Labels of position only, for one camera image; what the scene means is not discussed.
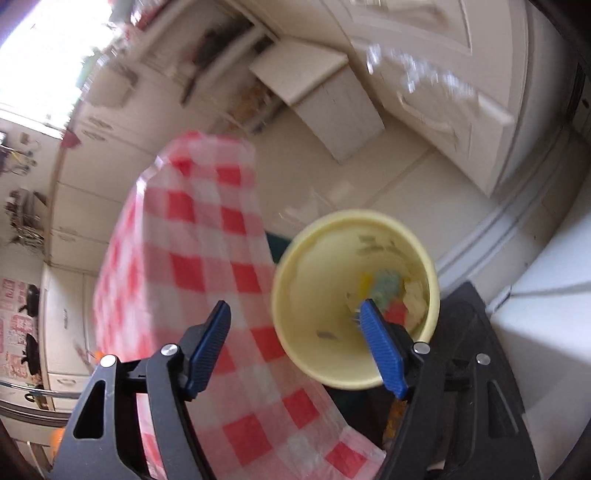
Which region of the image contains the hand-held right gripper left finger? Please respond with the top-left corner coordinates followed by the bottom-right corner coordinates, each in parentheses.
top-left (48, 300), bottom-right (232, 480)

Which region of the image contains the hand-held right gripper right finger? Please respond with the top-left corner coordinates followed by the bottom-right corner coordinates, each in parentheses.
top-left (359, 299), bottom-right (541, 480)

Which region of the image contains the green white packet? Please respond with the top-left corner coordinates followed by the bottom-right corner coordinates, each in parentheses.
top-left (369, 270), bottom-right (406, 305)

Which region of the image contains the white tissue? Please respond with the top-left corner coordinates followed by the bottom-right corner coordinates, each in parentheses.
top-left (405, 279), bottom-right (429, 317)

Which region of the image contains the yellow plastic bin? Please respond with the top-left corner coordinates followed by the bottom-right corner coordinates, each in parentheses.
top-left (271, 210), bottom-right (439, 391)

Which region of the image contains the red checked plastic tablecloth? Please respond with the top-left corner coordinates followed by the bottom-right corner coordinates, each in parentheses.
top-left (92, 130), bottom-right (387, 480)

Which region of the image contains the black wok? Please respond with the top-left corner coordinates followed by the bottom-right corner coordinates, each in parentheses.
top-left (18, 284), bottom-right (43, 315)

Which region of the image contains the white door cabinet row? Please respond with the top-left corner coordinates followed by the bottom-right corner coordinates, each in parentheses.
top-left (44, 69), bottom-right (259, 278)

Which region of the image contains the white step stool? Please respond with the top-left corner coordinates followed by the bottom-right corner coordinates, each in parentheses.
top-left (249, 34), bottom-right (385, 164)

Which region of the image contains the white four-drawer cabinet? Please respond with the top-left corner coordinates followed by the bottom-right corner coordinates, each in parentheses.
top-left (323, 0), bottom-right (532, 199)

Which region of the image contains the white trolley rack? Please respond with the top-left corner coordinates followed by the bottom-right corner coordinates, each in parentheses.
top-left (139, 18), bottom-right (278, 107)

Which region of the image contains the bright window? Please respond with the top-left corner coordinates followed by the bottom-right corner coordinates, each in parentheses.
top-left (0, 0), bottom-right (121, 116)

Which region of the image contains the red paper wall decoration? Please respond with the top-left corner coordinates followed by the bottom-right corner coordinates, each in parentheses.
top-left (0, 277), bottom-right (28, 379)

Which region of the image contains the utensil wall rack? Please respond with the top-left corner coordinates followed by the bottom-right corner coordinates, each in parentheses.
top-left (4, 189), bottom-right (47, 250)

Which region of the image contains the clear bag on drawer handle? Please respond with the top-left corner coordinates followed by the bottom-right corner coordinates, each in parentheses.
top-left (365, 44), bottom-right (462, 93)

